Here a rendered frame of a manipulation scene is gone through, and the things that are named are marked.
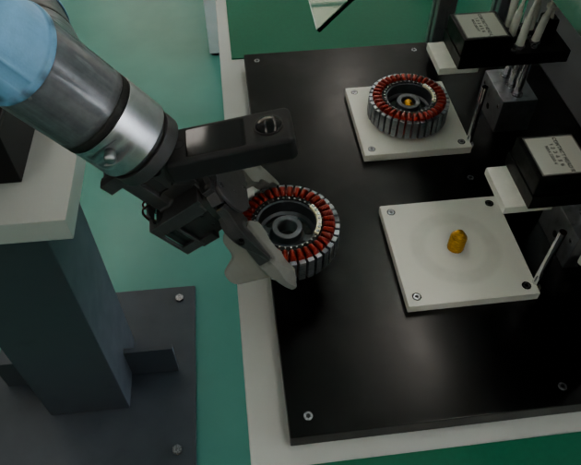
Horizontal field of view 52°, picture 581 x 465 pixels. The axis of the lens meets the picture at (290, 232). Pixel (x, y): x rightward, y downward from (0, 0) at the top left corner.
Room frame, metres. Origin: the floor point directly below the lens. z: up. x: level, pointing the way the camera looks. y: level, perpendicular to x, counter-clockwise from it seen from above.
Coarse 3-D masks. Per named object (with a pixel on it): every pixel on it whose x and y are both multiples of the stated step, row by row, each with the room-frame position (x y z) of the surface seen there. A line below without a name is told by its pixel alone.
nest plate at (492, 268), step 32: (384, 224) 0.48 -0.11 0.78; (416, 224) 0.47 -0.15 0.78; (448, 224) 0.47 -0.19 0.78; (480, 224) 0.47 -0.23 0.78; (416, 256) 0.42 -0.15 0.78; (448, 256) 0.42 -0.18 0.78; (480, 256) 0.42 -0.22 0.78; (512, 256) 0.42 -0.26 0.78; (416, 288) 0.38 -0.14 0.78; (448, 288) 0.38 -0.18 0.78; (480, 288) 0.38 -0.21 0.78; (512, 288) 0.38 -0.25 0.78
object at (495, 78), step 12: (492, 72) 0.72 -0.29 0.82; (492, 84) 0.70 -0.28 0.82; (504, 84) 0.70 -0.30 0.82; (492, 96) 0.69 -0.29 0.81; (504, 96) 0.67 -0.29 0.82; (516, 96) 0.67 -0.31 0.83; (528, 96) 0.67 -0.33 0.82; (492, 108) 0.68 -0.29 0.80; (504, 108) 0.66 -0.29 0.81; (516, 108) 0.66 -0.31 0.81; (528, 108) 0.66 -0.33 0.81; (492, 120) 0.67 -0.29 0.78; (504, 120) 0.66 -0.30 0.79; (516, 120) 0.66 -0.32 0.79; (528, 120) 0.66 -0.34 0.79
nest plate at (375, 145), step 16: (352, 96) 0.72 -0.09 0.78; (368, 96) 0.72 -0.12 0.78; (352, 112) 0.69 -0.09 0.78; (448, 112) 0.69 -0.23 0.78; (368, 128) 0.65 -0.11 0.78; (448, 128) 0.65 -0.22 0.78; (368, 144) 0.62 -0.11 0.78; (384, 144) 0.62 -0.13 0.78; (400, 144) 0.62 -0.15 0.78; (416, 144) 0.62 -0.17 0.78; (432, 144) 0.62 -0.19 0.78; (448, 144) 0.62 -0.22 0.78; (464, 144) 0.62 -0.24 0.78; (368, 160) 0.60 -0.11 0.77; (384, 160) 0.60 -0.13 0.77
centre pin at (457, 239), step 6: (450, 234) 0.44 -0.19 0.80; (456, 234) 0.44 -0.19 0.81; (462, 234) 0.44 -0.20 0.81; (450, 240) 0.44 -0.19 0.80; (456, 240) 0.43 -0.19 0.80; (462, 240) 0.43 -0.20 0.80; (450, 246) 0.43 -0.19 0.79; (456, 246) 0.43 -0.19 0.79; (462, 246) 0.43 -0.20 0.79; (456, 252) 0.43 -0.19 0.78
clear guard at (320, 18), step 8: (312, 0) 0.58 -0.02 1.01; (320, 0) 0.57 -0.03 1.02; (328, 0) 0.56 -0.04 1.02; (336, 0) 0.55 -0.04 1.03; (344, 0) 0.54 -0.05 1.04; (352, 0) 0.54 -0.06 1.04; (312, 8) 0.57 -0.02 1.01; (320, 8) 0.56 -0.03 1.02; (328, 8) 0.55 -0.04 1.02; (336, 8) 0.54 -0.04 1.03; (344, 8) 0.54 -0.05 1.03; (320, 16) 0.55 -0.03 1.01; (328, 16) 0.54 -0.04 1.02; (336, 16) 0.54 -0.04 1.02; (320, 24) 0.54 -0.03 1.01
